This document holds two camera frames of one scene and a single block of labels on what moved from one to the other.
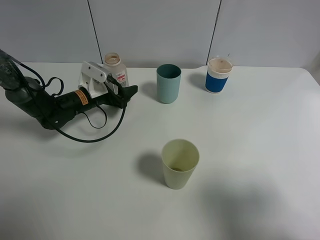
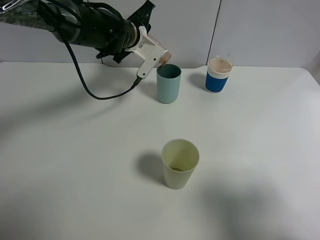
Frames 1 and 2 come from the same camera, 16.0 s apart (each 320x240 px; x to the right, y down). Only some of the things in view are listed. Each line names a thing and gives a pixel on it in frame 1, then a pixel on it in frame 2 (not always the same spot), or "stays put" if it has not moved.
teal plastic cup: (168, 77) stays put
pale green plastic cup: (180, 158) stays put
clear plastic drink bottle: (117, 71) to (158, 45)
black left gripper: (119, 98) to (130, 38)
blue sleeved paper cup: (218, 71) stays put
